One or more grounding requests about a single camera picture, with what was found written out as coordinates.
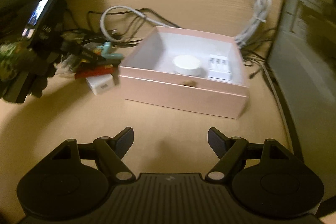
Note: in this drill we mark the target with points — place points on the black phone with lit screen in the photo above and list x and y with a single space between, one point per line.
37 17

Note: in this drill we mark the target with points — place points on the grey computer tower case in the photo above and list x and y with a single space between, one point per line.
302 60

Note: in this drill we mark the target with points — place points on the white round jar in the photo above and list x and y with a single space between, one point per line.
187 65

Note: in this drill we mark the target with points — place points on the pink open cardboard box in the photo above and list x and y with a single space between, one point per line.
147 75

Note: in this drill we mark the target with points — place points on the red packet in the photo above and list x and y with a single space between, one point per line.
85 72

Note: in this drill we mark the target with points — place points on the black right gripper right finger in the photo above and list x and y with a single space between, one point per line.
231 154

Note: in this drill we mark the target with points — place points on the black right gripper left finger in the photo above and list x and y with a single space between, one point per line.
110 152

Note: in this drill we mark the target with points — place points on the white square power adapter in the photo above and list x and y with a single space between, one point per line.
100 84

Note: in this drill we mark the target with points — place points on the teal plastic crank handle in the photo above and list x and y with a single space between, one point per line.
106 51

